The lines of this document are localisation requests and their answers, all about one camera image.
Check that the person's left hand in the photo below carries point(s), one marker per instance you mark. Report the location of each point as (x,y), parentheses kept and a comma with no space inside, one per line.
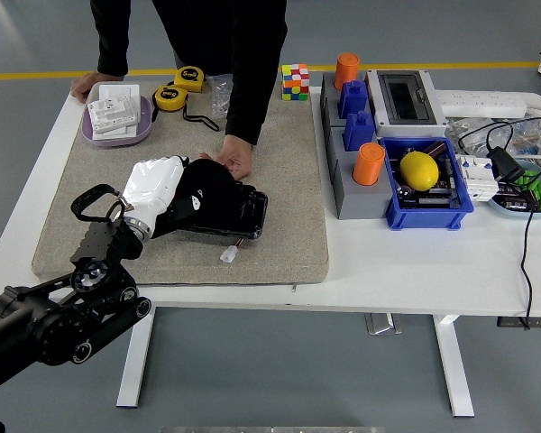
(237,153)

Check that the person's right hand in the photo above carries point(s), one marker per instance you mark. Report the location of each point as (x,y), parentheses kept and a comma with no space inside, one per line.
(83,83)

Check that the glossy black panel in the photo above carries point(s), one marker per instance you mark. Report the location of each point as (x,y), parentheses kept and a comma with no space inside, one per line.
(248,212)

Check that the person's left forearm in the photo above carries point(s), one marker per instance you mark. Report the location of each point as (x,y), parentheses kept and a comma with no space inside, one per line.
(250,104)

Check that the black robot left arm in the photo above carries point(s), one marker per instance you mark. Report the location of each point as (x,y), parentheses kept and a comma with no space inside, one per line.
(58,325)

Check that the person's right forearm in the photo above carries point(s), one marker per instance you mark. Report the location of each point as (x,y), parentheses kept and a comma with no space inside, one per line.
(112,58)

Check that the clear plastic bag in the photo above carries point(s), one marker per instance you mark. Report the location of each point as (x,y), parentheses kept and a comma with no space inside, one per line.
(217,97)

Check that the grey-brown mat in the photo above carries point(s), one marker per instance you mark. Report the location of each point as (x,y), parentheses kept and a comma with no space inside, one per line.
(275,203)

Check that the purple plastic tray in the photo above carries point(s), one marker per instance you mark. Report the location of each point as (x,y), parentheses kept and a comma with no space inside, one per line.
(117,142)

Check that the colourful puzzle cube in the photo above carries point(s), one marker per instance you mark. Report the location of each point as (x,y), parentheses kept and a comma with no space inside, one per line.
(295,83)

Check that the grey holder block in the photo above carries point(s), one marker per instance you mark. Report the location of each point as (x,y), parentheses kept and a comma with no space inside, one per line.
(329,104)
(360,203)

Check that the blue plastic block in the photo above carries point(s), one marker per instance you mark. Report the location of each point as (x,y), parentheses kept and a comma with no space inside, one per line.
(360,133)
(352,99)

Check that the person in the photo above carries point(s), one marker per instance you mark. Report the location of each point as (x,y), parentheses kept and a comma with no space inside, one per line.
(207,27)

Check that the orange cylinder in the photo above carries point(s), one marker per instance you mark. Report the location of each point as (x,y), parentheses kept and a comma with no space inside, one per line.
(346,70)
(368,164)

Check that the small glass light bulb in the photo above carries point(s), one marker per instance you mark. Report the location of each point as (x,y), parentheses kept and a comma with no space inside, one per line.
(405,193)

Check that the yellow lemon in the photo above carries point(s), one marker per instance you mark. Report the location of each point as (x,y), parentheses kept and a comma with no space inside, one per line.
(419,170)

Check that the blue plastic bin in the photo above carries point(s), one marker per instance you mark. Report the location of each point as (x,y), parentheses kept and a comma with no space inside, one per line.
(424,218)

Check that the brown cylindrical capacitor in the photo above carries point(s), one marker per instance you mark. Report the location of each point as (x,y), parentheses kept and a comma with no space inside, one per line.
(435,149)

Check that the black electronic module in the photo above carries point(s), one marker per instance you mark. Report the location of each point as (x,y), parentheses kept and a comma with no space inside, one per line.
(433,202)

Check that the grey electrical distribution box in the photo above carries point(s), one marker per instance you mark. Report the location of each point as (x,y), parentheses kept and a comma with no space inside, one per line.
(435,104)

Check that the clear bag of washers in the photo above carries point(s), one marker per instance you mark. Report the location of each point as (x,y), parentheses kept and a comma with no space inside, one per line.
(462,128)

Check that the white table leg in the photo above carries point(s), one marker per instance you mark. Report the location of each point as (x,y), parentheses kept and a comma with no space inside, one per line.
(133,361)
(455,370)

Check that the white circuit breaker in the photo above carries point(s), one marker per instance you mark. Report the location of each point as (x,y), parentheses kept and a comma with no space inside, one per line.
(478,180)

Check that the white power strip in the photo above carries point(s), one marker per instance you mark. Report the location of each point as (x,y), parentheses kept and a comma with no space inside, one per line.
(478,104)

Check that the dark capacitor pack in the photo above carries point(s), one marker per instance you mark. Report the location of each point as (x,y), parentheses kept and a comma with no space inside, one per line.
(514,198)

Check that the clear bag of blue parts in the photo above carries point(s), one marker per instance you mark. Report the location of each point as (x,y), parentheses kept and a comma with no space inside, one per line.
(529,140)

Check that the green terminal blocks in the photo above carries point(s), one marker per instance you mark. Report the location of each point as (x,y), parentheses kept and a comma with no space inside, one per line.
(529,179)

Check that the black table height controller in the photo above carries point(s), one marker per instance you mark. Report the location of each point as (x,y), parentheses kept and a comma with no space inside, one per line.
(509,322)

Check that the white switch plate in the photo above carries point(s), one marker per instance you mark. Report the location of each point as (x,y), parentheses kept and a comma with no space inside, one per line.
(143,113)
(117,90)

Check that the white wall socket module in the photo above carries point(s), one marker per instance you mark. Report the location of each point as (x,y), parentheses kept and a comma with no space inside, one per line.
(112,113)

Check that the silver metal bracket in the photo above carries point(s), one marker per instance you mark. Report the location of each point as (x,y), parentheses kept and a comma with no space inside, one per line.
(383,324)

